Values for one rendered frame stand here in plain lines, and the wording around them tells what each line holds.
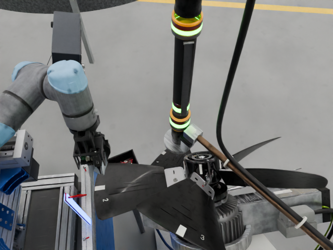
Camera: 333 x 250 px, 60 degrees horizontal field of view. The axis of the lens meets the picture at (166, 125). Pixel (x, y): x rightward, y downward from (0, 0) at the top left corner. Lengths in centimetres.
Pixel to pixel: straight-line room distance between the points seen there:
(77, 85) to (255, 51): 259
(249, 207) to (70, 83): 68
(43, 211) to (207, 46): 210
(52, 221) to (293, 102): 213
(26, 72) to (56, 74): 11
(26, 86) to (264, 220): 81
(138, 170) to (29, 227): 123
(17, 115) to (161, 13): 285
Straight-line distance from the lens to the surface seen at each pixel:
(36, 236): 205
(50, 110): 271
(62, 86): 64
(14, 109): 69
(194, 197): 78
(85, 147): 73
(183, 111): 55
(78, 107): 67
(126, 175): 97
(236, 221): 96
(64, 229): 199
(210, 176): 91
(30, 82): 71
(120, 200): 92
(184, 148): 67
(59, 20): 140
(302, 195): 108
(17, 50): 333
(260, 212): 103
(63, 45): 128
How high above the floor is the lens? 207
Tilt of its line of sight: 59 degrees down
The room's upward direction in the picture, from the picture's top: straight up
